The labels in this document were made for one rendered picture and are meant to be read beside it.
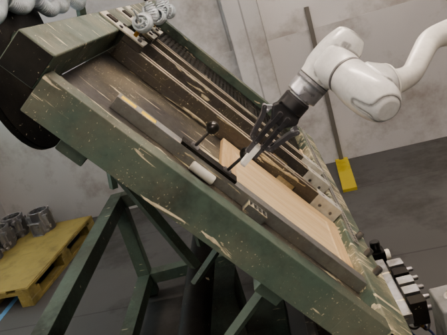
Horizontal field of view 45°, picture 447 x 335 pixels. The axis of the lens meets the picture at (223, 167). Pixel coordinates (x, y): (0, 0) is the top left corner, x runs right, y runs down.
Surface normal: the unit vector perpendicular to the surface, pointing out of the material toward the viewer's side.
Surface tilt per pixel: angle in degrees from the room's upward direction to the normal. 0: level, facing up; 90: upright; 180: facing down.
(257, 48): 90
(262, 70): 90
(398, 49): 90
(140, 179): 90
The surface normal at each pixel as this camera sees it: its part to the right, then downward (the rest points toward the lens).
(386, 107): 0.29, 0.64
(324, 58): -0.64, -0.24
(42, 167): -0.11, 0.34
